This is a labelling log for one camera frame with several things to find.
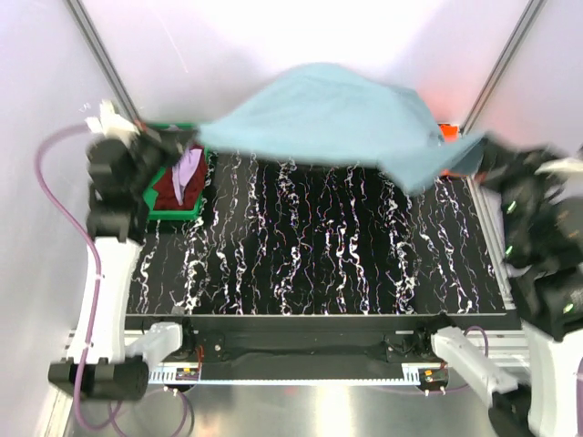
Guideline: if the left corner frame post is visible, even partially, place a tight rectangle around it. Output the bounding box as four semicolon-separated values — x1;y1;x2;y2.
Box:
64;0;140;120

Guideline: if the folded orange t shirt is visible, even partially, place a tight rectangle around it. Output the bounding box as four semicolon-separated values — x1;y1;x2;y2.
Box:
440;124;462;178

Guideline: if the white slotted cable duct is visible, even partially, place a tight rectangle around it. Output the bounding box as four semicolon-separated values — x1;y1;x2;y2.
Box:
148;365;420;386

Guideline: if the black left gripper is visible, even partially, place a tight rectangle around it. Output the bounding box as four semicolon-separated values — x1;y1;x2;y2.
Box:
128;121;201;198

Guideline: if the grey blue t shirt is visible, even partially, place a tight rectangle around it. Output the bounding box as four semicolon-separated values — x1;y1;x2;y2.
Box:
198;64;484;194

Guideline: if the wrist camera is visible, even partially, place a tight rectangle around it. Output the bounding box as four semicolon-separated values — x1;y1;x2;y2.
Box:
536;147;583;176
86;100;138;141

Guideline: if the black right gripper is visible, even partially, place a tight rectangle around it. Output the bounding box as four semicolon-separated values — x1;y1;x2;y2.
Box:
468;136;567;260

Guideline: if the green plastic bin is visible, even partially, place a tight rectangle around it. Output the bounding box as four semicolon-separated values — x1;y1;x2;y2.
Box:
142;140;210;221

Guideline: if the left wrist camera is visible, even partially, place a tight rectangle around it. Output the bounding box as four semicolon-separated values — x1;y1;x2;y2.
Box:
86;100;138;141

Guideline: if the right corner frame post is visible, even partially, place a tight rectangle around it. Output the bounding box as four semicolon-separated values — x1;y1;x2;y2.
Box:
460;0;547;134

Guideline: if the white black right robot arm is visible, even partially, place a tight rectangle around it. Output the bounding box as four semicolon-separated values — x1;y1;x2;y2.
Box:
413;137;582;436

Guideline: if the corner frame post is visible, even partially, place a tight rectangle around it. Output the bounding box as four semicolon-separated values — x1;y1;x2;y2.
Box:
64;0;140;120
460;0;547;134

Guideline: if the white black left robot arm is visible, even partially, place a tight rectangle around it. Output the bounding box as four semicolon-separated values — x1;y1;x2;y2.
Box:
47;133;197;401

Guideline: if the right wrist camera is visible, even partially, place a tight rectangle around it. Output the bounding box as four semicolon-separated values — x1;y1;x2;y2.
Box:
536;147;583;176

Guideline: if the dark red t shirt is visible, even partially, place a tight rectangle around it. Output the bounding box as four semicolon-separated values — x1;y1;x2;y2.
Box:
153;145;208;211

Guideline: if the lilac t shirt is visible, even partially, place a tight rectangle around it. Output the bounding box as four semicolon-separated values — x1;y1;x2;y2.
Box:
172;147;204;205

